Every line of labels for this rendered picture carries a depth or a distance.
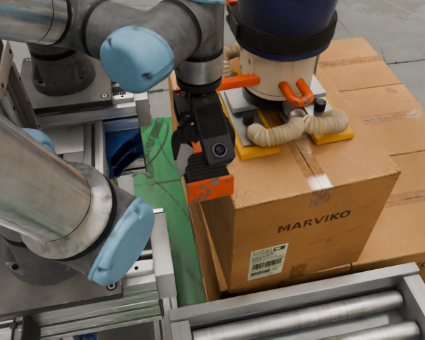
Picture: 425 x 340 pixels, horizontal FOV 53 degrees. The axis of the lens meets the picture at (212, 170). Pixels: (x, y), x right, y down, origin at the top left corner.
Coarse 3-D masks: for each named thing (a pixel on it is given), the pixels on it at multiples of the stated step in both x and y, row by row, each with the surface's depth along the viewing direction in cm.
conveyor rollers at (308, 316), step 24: (288, 312) 115; (312, 312) 115; (336, 312) 115; (360, 312) 116; (216, 336) 110; (240, 336) 111; (336, 336) 111; (360, 336) 110; (384, 336) 110; (408, 336) 111
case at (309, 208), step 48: (336, 96) 115; (288, 144) 102; (336, 144) 102; (240, 192) 92; (288, 192) 92; (336, 192) 95; (384, 192) 101; (240, 240) 99; (288, 240) 105; (336, 240) 112; (240, 288) 117
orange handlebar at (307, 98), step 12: (228, 0) 123; (228, 84) 96; (240, 84) 97; (252, 84) 98; (288, 84) 95; (300, 84) 95; (288, 96) 93; (300, 96) 92; (312, 96) 92; (192, 144) 82
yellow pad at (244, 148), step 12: (228, 108) 107; (240, 120) 104; (252, 120) 102; (264, 120) 105; (240, 132) 101; (240, 144) 99; (252, 144) 99; (276, 144) 99; (240, 156) 97; (252, 156) 98
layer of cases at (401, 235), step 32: (320, 64) 195; (352, 64) 195; (384, 64) 195; (352, 96) 179; (384, 96) 179; (384, 128) 166; (416, 128) 166; (416, 160) 154; (416, 192) 144; (384, 224) 135; (416, 224) 135; (384, 256) 127; (416, 256) 129; (224, 288) 120; (256, 288) 123
